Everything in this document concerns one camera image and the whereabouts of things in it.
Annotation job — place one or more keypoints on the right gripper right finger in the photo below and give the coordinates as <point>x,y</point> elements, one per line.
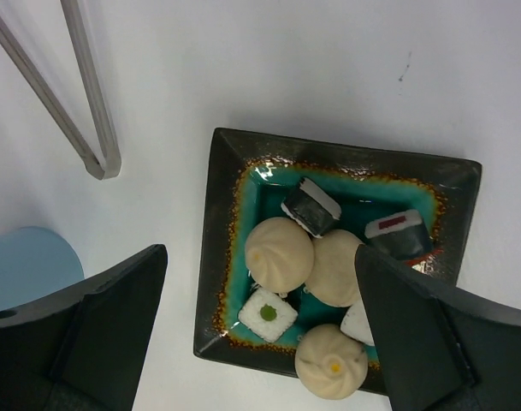
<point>440,347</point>

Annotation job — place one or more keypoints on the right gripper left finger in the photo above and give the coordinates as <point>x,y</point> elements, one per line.
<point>84,346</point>

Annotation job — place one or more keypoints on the blue cylindrical lunch container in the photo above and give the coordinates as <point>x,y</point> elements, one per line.
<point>35,262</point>

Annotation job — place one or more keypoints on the metal tongs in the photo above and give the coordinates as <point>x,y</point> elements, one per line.
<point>110,165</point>

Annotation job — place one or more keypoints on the red food piece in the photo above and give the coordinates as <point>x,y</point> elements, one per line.
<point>426,263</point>

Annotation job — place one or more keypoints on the white rice roll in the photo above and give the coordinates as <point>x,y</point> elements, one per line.
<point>355,324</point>

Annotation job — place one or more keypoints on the steamed bun lower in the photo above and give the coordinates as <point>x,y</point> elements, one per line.
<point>330,364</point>

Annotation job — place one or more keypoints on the steamed bun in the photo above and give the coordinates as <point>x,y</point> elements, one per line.
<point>330,364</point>
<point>279,254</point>
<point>333,279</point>

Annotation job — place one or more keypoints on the seaweed roll red centre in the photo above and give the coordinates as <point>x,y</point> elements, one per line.
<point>403,235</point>

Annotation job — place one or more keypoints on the steamed bun middle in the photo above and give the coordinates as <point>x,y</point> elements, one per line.
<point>333,279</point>

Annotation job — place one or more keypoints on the rice roll green centre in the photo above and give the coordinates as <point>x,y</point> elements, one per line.
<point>267,315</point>

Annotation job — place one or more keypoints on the steamed bun upper left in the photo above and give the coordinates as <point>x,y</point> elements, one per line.
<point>279,254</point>

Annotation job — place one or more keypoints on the seaweed sushi roll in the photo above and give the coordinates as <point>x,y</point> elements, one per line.
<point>311,208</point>

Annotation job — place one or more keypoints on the black square teal plate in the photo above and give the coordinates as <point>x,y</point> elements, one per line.
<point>249,176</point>

